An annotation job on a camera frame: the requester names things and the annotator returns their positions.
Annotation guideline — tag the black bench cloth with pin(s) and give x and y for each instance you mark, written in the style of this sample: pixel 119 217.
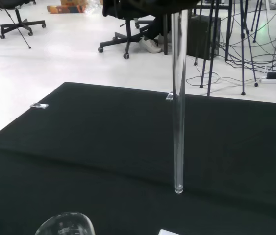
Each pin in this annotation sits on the black bench cloth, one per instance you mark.
pixel 103 159

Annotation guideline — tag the white test tube rack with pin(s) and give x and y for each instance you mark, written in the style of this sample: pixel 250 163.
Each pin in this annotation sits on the white test tube rack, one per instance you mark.
pixel 168 232

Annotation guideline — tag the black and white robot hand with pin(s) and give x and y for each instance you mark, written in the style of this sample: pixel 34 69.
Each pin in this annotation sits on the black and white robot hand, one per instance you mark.
pixel 167 6

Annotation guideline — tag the clear glass beaker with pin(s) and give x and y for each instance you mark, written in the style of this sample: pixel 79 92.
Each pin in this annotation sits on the clear glass beaker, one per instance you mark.
pixel 66 224

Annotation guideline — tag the brown cardboard box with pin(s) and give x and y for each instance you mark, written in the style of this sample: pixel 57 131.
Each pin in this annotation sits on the brown cardboard box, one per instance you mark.
pixel 66 8

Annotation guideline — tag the black computer tower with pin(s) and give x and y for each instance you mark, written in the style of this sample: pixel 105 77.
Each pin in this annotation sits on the black computer tower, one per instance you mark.
pixel 201 36

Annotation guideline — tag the dark tripod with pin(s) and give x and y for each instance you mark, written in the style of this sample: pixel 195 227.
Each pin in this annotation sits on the dark tripod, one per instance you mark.
pixel 211 61

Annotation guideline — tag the black office chair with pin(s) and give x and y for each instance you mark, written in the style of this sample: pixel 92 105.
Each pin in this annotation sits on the black office chair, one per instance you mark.
pixel 20 24
pixel 128 36

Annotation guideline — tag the clear cloth clip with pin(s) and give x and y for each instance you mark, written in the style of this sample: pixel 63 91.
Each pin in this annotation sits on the clear cloth clip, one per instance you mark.
pixel 169 96
pixel 39 106

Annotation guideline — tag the white power strip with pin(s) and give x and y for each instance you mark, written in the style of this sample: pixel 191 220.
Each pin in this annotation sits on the white power strip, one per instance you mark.
pixel 275 77

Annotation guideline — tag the person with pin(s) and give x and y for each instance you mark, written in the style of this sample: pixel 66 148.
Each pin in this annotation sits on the person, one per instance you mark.
pixel 151 44

